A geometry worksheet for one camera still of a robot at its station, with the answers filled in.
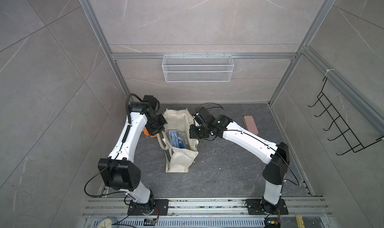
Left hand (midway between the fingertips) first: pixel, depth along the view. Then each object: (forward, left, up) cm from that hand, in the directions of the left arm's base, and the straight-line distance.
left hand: (167, 127), depth 79 cm
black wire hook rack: (-14, -83, +9) cm, 84 cm away
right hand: (-4, -13, -2) cm, 14 cm away
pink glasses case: (+14, -56, -21) cm, 61 cm away
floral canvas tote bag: (-15, -8, +3) cm, 17 cm away
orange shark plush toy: (-7, +8, +6) cm, 13 cm away
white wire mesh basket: (+43, -18, +8) cm, 47 cm away
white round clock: (-41, +27, -17) cm, 51 cm away
